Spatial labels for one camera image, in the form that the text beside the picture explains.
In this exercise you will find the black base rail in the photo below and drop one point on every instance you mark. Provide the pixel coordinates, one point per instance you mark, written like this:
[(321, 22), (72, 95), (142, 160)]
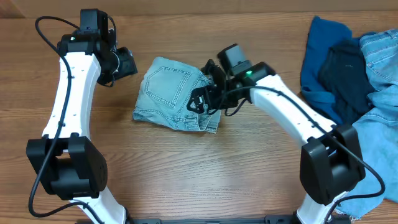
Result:
[(214, 221)]

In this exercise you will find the light blue denim shorts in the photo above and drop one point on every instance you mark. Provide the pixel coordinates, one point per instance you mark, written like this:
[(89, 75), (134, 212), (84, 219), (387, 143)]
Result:
[(165, 92)]

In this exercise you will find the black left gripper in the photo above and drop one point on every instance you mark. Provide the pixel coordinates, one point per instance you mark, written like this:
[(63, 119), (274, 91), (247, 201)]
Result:
[(125, 66)]

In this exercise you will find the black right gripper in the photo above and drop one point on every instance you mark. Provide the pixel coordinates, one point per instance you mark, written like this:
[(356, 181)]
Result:
[(207, 94)]

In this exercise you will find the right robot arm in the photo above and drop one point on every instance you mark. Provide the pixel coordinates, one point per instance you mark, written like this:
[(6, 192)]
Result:
[(328, 166)]

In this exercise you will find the blue denim jeans pile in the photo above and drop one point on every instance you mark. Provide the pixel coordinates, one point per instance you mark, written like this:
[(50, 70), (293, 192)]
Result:
[(377, 129)]

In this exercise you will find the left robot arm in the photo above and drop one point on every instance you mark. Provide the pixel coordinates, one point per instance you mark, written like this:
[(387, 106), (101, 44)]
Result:
[(65, 160)]

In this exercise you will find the dark navy garment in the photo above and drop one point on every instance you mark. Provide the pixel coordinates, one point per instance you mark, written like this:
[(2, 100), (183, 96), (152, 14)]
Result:
[(343, 74)]

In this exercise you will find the blue shirt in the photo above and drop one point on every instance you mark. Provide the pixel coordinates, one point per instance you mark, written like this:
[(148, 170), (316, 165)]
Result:
[(322, 35)]

